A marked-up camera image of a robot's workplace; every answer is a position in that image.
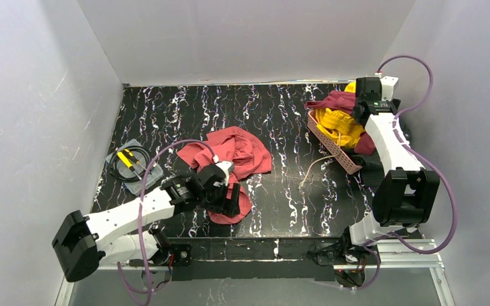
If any yellow black screwdriver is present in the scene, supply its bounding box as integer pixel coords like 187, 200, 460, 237
122, 149, 145, 170
117, 151, 140, 178

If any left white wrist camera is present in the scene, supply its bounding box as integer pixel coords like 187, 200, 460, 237
212, 155, 235, 187

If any yellow garment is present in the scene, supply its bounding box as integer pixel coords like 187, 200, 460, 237
315, 82, 365, 149

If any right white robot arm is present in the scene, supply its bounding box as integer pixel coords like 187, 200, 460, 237
345, 76, 440, 250

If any clear plastic case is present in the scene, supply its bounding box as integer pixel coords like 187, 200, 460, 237
105, 139, 163, 196

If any black garment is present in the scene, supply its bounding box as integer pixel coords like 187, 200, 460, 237
346, 120, 415, 191

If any pink laundry basket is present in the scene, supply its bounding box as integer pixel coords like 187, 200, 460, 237
307, 110, 362, 175

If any maroon garment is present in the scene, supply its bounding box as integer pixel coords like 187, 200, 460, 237
305, 91, 375, 155

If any coiled black cable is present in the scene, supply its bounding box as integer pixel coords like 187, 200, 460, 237
109, 146, 152, 183

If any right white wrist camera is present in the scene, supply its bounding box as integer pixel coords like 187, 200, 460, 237
380, 76, 399, 101

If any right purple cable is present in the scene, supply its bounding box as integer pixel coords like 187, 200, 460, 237
355, 55, 459, 291

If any coral pink t-shirt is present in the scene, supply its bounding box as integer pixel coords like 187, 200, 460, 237
176, 126, 273, 226

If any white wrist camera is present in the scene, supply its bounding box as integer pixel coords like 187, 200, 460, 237
380, 76, 399, 101
212, 155, 235, 187

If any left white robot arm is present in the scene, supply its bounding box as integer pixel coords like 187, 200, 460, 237
52, 161, 239, 282

